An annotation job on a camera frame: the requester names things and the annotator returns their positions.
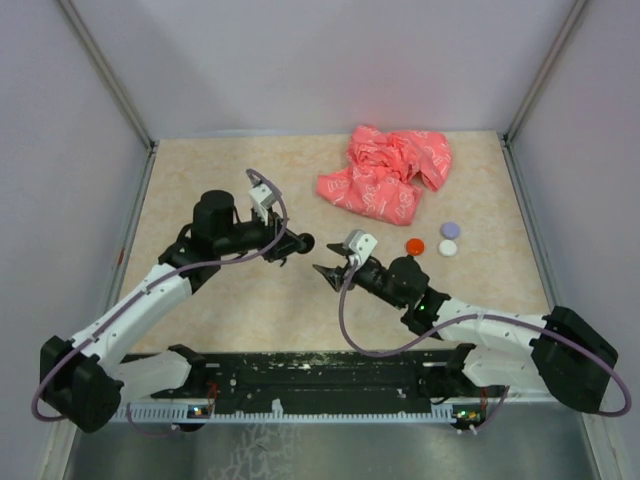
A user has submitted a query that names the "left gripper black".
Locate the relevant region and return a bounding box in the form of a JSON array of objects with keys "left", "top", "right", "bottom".
[{"left": 216, "top": 205, "right": 307, "bottom": 263}]

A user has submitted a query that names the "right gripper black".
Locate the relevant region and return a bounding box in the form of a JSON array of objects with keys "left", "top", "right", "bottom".
[{"left": 315, "top": 242, "right": 407, "bottom": 309}]

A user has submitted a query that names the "black earbud charging case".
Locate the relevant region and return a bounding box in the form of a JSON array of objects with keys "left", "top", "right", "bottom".
[{"left": 298, "top": 233, "right": 315, "bottom": 255}]

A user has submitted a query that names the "orange earbud charging case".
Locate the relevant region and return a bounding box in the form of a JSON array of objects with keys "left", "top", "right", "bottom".
[{"left": 405, "top": 238, "right": 426, "bottom": 256}]

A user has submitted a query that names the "white earbud charging case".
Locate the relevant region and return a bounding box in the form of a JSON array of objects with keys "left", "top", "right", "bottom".
[{"left": 438, "top": 239, "right": 458, "bottom": 257}]

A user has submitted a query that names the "purple earbud charging case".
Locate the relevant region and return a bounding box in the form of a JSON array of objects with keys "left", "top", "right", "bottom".
[{"left": 440, "top": 222, "right": 461, "bottom": 240}]

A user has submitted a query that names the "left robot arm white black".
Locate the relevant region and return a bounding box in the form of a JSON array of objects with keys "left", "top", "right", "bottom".
[{"left": 31, "top": 184, "right": 315, "bottom": 433}]

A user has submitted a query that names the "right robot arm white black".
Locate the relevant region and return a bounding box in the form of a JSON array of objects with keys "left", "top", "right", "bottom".
[{"left": 315, "top": 244, "right": 618, "bottom": 414}]

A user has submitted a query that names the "crumpled pink printed cloth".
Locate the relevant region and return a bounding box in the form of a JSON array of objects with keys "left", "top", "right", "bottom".
[{"left": 316, "top": 125, "right": 453, "bottom": 226}]

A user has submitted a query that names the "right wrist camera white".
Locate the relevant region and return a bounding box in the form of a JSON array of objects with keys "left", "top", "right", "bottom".
[{"left": 344, "top": 230, "right": 378, "bottom": 266}]

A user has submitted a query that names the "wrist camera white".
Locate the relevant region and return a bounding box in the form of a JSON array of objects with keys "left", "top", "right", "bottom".
[
  {"left": 344, "top": 230, "right": 378, "bottom": 266},
  {"left": 249, "top": 183, "right": 277, "bottom": 225}
]

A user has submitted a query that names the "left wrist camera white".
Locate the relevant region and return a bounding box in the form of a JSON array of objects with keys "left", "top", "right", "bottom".
[{"left": 249, "top": 183, "right": 277, "bottom": 225}]

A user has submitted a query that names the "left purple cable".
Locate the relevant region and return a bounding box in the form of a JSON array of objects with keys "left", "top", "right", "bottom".
[{"left": 30, "top": 168, "right": 289, "bottom": 422}]

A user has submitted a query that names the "purple cable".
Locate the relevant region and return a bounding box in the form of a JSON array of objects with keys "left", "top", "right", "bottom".
[
  {"left": 30, "top": 168, "right": 289, "bottom": 422},
  {"left": 339, "top": 259, "right": 633, "bottom": 417}
]

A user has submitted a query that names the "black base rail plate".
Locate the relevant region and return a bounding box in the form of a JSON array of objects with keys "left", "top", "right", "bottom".
[{"left": 156, "top": 350, "right": 504, "bottom": 415}]

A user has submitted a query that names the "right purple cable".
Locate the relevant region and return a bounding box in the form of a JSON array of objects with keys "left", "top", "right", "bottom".
[{"left": 339, "top": 259, "right": 633, "bottom": 417}]

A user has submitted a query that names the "right aluminium frame post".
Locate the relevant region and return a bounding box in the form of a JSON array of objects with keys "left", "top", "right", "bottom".
[{"left": 501, "top": 0, "right": 589, "bottom": 146}]

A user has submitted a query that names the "aluminium frame post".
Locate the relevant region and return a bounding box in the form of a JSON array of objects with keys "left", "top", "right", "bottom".
[
  {"left": 501, "top": 0, "right": 589, "bottom": 146},
  {"left": 55, "top": 0, "right": 157, "bottom": 150}
]

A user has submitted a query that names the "left aluminium frame post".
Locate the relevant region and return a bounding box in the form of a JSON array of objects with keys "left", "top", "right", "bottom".
[{"left": 55, "top": 0, "right": 157, "bottom": 150}]

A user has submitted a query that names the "white slotted cable duct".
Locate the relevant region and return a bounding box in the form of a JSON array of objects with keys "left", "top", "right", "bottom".
[{"left": 111, "top": 401, "right": 482, "bottom": 424}]

